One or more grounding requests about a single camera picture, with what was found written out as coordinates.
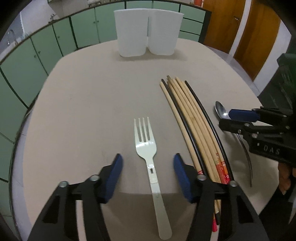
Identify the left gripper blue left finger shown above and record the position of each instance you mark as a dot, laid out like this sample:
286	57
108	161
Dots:
110	175

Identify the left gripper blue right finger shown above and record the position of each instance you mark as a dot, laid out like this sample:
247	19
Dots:
186	175

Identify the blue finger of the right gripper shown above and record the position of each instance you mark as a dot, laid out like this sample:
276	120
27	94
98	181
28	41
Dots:
243	115

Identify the silver metal spoon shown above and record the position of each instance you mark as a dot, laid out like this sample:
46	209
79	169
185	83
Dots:
222	113

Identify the white plastic fork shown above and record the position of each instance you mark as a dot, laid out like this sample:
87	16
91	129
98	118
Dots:
146	148

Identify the plain wooden chopstick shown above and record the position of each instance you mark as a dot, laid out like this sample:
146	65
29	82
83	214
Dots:
180	120

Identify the light bamboo chopstick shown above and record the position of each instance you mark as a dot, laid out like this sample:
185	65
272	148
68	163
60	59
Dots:
207	130

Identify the bamboo chopstick red band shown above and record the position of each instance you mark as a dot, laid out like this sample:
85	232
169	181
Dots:
219	175

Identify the red patterned bamboo chopstick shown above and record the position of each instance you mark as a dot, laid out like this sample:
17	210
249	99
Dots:
204	166

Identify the green lower kitchen cabinets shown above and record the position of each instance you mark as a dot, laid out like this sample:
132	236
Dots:
25	69

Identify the person's right hand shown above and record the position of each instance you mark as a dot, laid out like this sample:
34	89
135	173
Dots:
285	172

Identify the brown wooden door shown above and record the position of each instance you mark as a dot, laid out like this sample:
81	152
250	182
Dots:
224	23
258	38

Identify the orange thermos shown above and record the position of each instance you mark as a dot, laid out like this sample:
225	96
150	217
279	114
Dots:
199	3

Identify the white twin utensil holder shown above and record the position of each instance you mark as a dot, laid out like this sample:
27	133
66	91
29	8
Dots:
138	30

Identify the chrome sink faucet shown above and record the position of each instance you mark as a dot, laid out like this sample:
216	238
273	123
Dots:
11	38

